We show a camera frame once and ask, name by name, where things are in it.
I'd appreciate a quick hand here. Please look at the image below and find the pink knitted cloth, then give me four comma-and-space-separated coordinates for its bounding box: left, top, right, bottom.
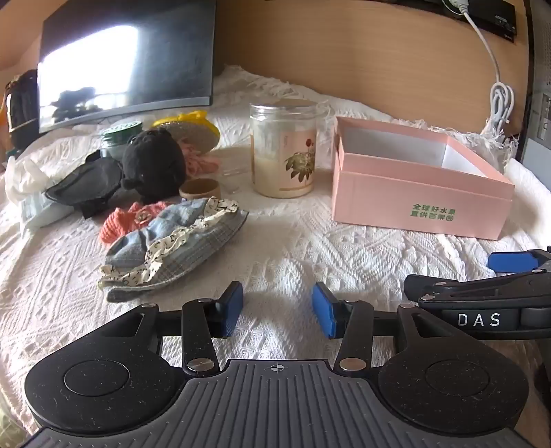
178, 142, 220, 178

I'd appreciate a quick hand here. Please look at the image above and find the black power strip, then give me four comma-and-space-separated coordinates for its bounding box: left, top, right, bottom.
396, 0, 520, 42

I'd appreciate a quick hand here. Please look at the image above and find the glass jar with green lid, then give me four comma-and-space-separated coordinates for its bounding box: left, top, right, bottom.
100, 121, 143, 161

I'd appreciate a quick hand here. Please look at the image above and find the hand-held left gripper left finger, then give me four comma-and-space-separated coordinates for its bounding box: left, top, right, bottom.
103, 281, 244, 376

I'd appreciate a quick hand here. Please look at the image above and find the white cable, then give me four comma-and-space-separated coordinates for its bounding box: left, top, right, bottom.
462, 8, 516, 131

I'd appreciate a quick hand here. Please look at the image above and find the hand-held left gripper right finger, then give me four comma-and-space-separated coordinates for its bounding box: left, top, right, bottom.
311, 282, 449, 374

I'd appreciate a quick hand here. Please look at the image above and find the orange knitted cloth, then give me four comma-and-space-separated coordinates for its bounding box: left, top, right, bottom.
99, 200, 174, 247

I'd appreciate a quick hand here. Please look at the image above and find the glass jar with floral label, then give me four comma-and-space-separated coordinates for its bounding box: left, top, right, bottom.
250, 100, 318, 199

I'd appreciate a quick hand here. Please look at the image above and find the grey computer case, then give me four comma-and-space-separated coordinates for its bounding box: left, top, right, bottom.
519, 0, 551, 178

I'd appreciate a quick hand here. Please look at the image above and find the pink cardboard box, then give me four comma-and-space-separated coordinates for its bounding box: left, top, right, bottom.
331, 115, 516, 241

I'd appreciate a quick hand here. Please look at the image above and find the black computer monitor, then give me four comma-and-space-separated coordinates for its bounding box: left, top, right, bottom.
38, 0, 217, 135

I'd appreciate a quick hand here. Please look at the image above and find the black plush toy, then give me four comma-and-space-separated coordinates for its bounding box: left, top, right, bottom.
121, 128, 187, 203

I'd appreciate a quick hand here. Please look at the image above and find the black fabric pouch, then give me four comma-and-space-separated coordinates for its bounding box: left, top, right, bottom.
44, 153, 126, 218

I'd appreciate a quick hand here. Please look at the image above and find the black bag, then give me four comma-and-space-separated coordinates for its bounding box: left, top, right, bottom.
6, 69, 40, 150

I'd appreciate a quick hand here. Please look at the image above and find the white knitted blanket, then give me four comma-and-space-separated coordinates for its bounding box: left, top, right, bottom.
0, 64, 551, 431

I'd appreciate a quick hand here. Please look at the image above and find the blue plaid ruffled hat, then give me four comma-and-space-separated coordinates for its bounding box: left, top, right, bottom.
98, 197, 249, 303

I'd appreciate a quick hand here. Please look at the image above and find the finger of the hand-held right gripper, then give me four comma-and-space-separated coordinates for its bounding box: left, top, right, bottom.
488, 247, 551, 275
403, 271, 551, 309

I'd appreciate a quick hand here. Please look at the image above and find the yellow round straw hat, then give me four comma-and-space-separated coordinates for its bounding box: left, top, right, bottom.
152, 110, 221, 152

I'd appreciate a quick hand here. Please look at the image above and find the pale wipes packet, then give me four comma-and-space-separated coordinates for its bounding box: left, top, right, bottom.
19, 192, 81, 230

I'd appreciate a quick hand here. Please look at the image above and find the white plush toy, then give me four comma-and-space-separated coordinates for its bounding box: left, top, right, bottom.
4, 151, 48, 203

